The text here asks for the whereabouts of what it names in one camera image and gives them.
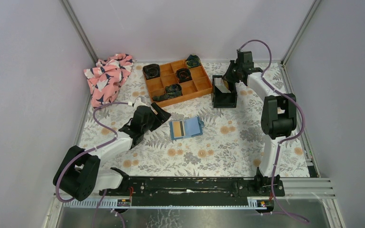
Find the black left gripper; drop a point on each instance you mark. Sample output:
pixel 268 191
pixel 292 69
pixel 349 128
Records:
pixel 160 118

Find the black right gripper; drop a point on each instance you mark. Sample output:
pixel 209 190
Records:
pixel 227 76

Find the blue leather card holder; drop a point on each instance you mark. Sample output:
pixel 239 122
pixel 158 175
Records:
pixel 193 127

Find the wooden compartment tray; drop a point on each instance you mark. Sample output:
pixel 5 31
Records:
pixel 199 86

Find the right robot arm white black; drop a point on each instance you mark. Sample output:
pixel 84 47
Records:
pixel 279 116

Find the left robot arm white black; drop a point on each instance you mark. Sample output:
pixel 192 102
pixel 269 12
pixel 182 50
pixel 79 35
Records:
pixel 79 174

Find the stack of cards in box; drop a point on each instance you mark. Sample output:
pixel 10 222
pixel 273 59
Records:
pixel 222 85

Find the black card box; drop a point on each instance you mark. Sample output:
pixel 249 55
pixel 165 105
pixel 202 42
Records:
pixel 223 100

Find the rolled green tie front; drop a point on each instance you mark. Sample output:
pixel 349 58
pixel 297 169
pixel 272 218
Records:
pixel 171 91

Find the rolled green tie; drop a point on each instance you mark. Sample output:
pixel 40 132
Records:
pixel 171 91
pixel 192 61

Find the rolled dark tie far left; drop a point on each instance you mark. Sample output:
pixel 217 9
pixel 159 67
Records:
pixel 151 71

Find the rolled dark tie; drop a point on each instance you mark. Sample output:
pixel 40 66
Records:
pixel 151 71
pixel 183 75

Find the rolled dark tie centre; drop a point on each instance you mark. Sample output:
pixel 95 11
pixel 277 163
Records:
pixel 183 75

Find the rolled green tie top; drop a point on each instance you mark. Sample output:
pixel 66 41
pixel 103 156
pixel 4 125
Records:
pixel 192 61

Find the pink patterned cloth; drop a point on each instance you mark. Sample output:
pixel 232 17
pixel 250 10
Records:
pixel 107 77

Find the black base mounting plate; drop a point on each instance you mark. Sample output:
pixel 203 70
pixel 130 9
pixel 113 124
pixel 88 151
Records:
pixel 195 191

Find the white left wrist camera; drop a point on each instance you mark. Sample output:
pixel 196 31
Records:
pixel 139 101

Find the aluminium front rail frame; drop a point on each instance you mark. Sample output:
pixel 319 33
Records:
pixel 308 203

